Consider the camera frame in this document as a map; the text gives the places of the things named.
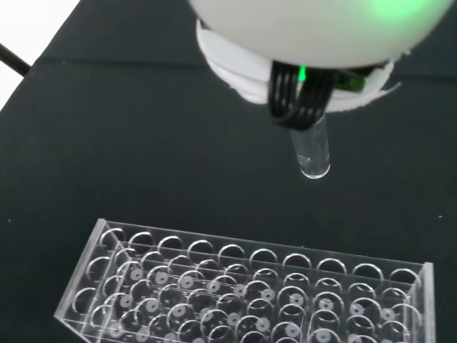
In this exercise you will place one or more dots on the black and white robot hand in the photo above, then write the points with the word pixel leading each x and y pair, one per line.
pixel 303 32

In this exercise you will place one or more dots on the clear plastic test tube rack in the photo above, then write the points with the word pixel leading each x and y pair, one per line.
pixel 250 293

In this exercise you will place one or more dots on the black bench cloth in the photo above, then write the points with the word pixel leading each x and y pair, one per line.
pixel 143 160

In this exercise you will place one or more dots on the black tripod leg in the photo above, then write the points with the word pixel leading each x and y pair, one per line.
pixel 14 59

